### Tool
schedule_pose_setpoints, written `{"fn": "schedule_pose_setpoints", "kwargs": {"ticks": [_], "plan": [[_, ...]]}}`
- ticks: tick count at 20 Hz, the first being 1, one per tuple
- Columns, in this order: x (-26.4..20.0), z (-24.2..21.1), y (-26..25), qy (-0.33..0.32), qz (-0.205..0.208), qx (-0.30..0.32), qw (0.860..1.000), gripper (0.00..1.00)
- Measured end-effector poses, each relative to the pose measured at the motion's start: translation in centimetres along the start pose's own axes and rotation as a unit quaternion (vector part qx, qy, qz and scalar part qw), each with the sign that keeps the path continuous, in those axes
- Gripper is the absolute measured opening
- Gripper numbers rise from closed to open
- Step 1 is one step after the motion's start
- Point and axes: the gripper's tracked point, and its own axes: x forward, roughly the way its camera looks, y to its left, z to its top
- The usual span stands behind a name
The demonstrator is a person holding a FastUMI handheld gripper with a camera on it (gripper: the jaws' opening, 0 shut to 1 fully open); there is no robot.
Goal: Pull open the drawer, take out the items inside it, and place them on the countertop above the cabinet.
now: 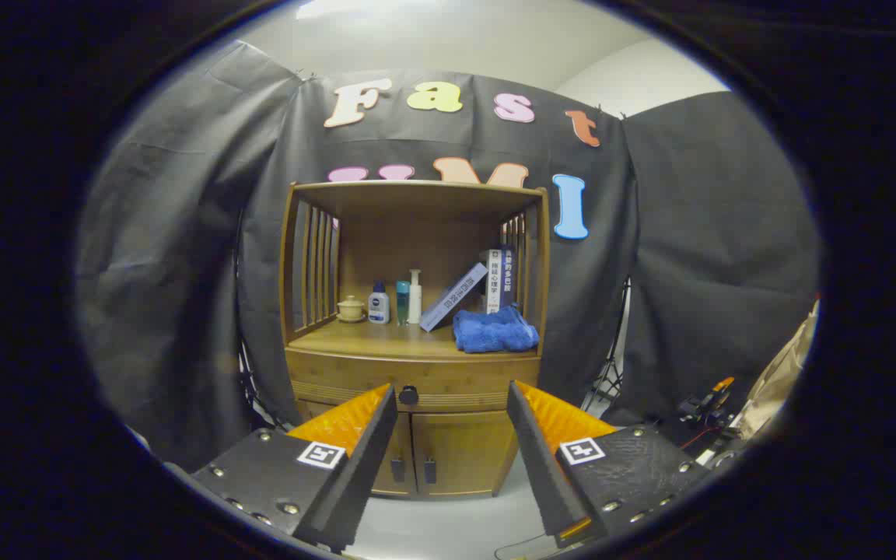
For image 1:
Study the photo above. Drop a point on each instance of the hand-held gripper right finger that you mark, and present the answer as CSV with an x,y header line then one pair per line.
x,y
545,474

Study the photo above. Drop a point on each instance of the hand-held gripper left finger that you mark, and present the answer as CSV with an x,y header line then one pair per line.
x,y
355,474

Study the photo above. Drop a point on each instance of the black drawer knob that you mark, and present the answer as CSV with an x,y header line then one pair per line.
x,y
408,395

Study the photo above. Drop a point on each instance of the wooden drawer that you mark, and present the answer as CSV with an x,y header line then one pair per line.
x,y
456,381

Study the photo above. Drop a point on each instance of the wooden cabinet door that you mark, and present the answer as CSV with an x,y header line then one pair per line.
x,y
405,443
463,455

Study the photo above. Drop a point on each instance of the wooden countertop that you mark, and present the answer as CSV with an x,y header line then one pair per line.
x,y
386,341

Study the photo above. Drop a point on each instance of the wooden cabinet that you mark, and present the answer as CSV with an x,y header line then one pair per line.
x,y
417,233

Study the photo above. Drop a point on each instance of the blue towel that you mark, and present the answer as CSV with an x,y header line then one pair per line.
x,y
495,330

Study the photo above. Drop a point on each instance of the beige lidded teacup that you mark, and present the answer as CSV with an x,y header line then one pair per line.
x,y
351,309

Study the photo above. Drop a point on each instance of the white lotion bottle blue cap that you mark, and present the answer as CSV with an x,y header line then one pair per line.
x,y
379,307

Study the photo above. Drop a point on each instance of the orange and black device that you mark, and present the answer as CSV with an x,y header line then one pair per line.
x,y
708,404

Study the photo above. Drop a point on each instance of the clear blue bottle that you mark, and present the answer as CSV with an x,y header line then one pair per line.
x,y
403,303

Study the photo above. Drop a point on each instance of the white pump bottle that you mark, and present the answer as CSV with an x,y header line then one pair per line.
x,y
414,299

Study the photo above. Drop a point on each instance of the white spine book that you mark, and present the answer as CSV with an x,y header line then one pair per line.
x,y
495,284

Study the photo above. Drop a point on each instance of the lavender book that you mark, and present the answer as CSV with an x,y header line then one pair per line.
x,y
452,299

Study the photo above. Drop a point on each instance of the dark blue book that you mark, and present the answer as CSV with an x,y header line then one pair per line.
x,y
509,272

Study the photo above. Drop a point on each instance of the beige paper bag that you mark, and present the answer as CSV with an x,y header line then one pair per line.
x,y
782,373

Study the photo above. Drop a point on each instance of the black backdrop cloth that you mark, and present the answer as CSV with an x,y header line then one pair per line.
x,y
183,233

